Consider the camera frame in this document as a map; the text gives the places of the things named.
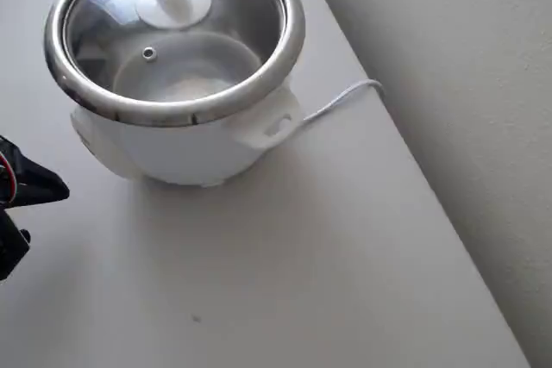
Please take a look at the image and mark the white rice cooker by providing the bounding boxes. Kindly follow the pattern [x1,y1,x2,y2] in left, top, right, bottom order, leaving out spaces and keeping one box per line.
[41,0,307,189]

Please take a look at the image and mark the red white servo wires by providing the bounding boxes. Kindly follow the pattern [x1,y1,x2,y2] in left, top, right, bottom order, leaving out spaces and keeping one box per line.
[0,147,22,202]

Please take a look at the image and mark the white power cable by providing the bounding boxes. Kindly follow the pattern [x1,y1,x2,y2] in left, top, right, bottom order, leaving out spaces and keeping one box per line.
[301,78,386,125]

